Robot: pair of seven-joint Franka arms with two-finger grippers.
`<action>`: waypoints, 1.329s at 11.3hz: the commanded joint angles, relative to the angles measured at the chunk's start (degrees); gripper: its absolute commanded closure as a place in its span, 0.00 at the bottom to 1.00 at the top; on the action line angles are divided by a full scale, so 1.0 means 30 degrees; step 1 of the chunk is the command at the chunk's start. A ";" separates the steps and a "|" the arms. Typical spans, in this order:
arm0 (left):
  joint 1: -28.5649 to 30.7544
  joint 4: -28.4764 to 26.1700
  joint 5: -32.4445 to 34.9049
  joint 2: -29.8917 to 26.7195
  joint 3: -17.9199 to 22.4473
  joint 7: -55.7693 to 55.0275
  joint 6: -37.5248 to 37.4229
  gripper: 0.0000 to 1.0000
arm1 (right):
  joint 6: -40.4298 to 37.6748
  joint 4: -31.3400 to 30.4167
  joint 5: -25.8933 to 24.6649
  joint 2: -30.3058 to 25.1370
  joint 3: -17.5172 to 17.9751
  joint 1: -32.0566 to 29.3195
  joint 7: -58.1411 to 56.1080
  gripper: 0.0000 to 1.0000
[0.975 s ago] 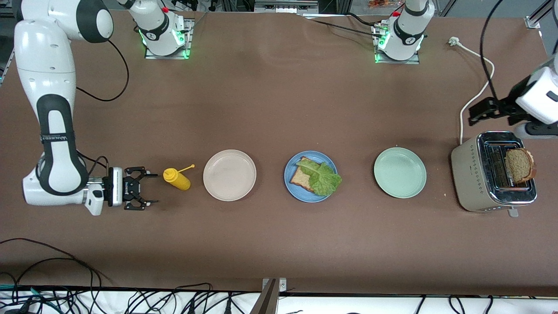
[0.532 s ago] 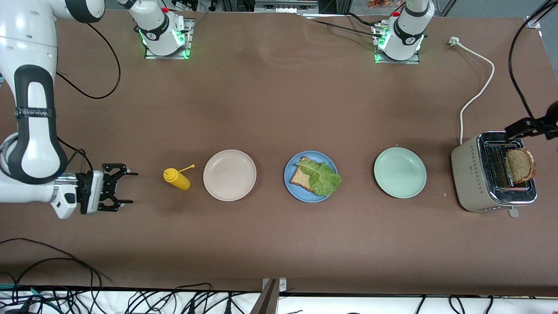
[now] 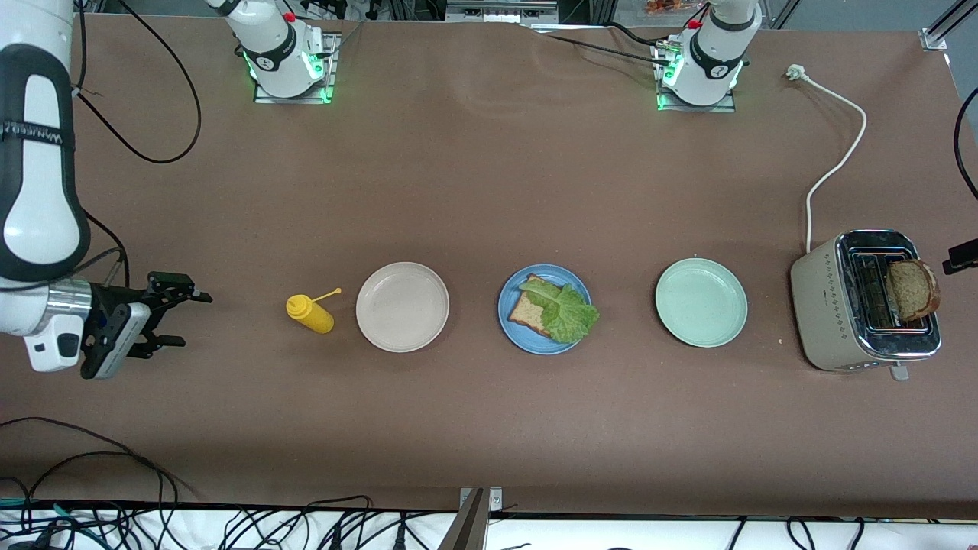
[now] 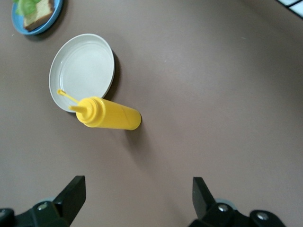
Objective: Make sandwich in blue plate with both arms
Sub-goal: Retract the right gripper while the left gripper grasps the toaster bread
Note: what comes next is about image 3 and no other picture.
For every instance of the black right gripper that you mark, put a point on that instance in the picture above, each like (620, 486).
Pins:
(102, 303)

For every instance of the brown bread slice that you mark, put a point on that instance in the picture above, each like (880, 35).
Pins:
(527, 313)
(913, 294)

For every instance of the yellow squeeze bottle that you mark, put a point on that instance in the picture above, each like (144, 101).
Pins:
(313, 315)

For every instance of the green lettuce leaf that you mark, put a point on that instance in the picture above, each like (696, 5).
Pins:
(565, 309)

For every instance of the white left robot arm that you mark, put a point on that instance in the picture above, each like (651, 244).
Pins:
(710, 65)

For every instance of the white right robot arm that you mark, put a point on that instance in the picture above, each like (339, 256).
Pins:
(38, 191)

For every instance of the beige round plate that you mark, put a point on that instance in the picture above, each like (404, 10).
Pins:
(405, 321)

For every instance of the light green round plate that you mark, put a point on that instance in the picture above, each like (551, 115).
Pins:
(701, 303)

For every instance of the blue round plate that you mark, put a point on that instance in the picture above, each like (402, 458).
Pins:
(519, 340)

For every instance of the beige chrome toaster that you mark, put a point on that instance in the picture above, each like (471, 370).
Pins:
(825, 305)

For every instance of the orange patterned packet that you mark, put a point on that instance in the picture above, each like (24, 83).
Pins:
(668, 6)

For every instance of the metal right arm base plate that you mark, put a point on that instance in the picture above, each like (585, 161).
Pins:
(294, 100)

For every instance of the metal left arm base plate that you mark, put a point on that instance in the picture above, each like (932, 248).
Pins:
(695, 109)

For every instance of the dark metal mount post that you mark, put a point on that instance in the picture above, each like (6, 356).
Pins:
(466, 531)

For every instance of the silver metal bracket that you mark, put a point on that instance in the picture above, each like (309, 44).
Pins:
(495, 498)

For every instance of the aluminium frame profile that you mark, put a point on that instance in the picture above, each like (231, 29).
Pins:
(500, 11)

